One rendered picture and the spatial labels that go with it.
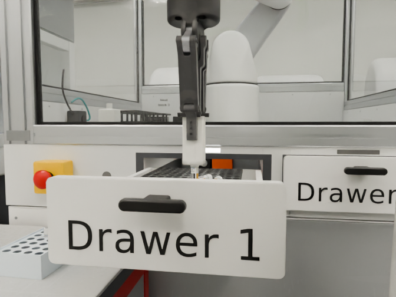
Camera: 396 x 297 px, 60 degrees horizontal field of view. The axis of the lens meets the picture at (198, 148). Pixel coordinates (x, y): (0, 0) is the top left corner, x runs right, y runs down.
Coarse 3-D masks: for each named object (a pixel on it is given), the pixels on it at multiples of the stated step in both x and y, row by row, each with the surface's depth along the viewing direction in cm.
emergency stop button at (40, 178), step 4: (36, 172) 72; (40, 172) 72; (44, 172) 72; (48, 172) 72; (36, 176) 72; (40, 176) 71; (44, 176) 71; (48, 176) 72; (36, 180) 72; (40, 180) 72; (44, 180) 71; (36, 184) 72; (40, 184) 72; (44, 184) 72; (40, 188) 72; (44, 188) 72
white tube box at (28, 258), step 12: (24, 240) 58; (36, 240) 58; (0, 252) 52; (12, 252) 53; (24, 252) 53; (36, 252) 53; (0, 264) 52; (12, 264) 52; (24, 264) 52; (36, 264) 51; (48, 264) 53; (60, 264) 56; (12, 276) 52; (24, 276) 52; (36, 276) 51
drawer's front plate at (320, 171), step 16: (288, 160) 69; (304, 160) 68; (320, 160) 68; (336, 160) 67; (352, 160) 67; (368, 160) 66; (384, 160) 66; (288, 176) 69; (304, 176) 68; (320, 176) 68; (336, 176) 68; (352, 176) 67; (368, 176) 67; (384, 176) 66; (288, 192) 69; (304, 192) 69; (336, 192) 68; (352, 192) 67; (368, 192) 67; (384, 192) 66; (288, 208) 69; (304, 208) 69; (320, 208) 68; (336, 208) 68; (352, 208) 68; (368, 208) 67; (384, 208) 67
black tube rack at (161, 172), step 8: (160, 168) 73; (168, 168) 72; (176, 168) 72; (184, 168) 72; (200, 168) 72; (144, 176) 62; (152, 176) 61; (160, 176) 61; (168, 176) 61; (176, 176) 61; (184, 176) 61; (216, 176) 61; (224, 176) 61; (232, 176) 61; (240, 176) 61
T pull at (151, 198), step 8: (120, 200) 37; (128, 200) 37; (136, 200) 37; (144, 200) 37; (152, 200) 37; (160, 200) 37; (168, 200) 37; (176, 200) 36; (120, 208) 37; (128, 208) 37; (136, 208) 37; (144, 208) 37; (152, 208) 37; (160, 208) 36; (168, 208) 36; (176, 208) 36; (184, 208) 36
